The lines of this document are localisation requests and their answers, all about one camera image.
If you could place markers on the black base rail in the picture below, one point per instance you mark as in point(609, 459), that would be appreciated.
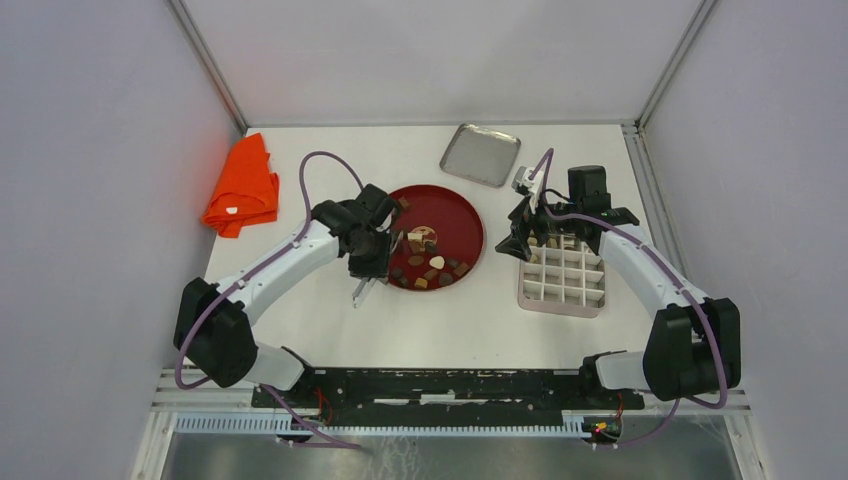
point(384, 397)

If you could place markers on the red round plate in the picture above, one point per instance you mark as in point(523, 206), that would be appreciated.
point(452, 227)

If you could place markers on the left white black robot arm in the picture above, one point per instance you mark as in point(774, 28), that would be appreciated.
point(215, 319)

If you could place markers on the pink tin box with dividers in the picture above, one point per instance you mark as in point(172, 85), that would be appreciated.
point(562, 277)

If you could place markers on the silver tin lid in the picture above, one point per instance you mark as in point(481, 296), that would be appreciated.
point(481, 155)

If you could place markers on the silver serving tongs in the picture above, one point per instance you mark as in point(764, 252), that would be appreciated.
point(362, 290)

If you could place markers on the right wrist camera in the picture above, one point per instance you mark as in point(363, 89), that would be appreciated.
point(527, 181)

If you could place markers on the orange folded cloth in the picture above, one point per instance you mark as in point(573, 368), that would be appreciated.
point(247, 190)

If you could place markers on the brown chocolate piece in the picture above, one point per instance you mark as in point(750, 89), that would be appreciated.
point(461, 269)

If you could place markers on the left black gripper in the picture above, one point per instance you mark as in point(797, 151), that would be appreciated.
point(378, 268)

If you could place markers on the white heart chocolate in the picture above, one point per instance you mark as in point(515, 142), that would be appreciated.
point(437, 262)

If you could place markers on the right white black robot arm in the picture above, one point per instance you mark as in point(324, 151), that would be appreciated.
point(693, 350)

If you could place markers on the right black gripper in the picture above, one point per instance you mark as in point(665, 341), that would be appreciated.
point(522, 221)

